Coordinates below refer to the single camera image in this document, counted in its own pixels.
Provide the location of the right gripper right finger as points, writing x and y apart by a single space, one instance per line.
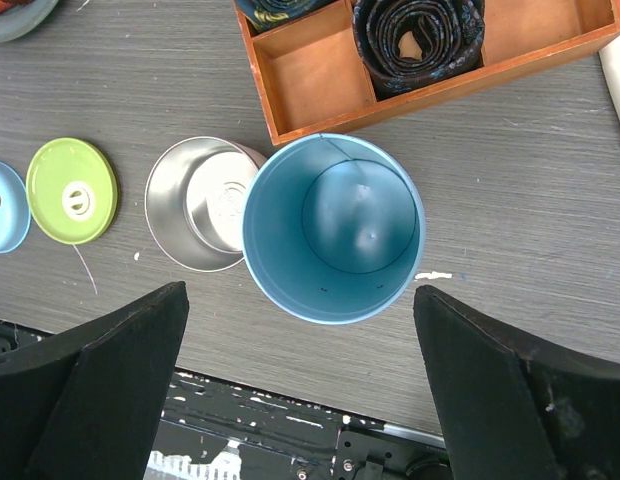
512 405

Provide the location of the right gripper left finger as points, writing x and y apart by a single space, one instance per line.
86 403

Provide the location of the blue cylindrical lunch container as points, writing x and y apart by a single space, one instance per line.
333 229

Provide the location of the grey-blue plate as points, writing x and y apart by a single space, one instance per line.
22 17

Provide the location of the green round lid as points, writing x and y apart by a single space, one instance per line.
71 190

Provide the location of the silver metal bowl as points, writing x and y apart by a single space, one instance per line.
194 201

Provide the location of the rolled black tie right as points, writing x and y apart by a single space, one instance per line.
410 44

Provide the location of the orange wooden compartment tray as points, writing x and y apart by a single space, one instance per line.
311 79

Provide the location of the slotted cable duct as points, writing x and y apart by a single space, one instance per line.
226 465

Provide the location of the blue lid with strap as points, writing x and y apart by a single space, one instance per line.
15 217

